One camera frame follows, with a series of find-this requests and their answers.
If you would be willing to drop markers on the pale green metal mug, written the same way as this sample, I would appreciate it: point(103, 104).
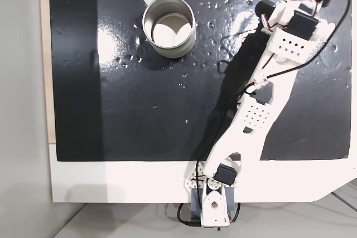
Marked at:
point(173, 52)

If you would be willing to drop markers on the black glossy mat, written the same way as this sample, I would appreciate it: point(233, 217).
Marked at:
point(83, 82)

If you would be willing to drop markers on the gray table clamp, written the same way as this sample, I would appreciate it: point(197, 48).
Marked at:
point(231, 200)
point(196, 200)

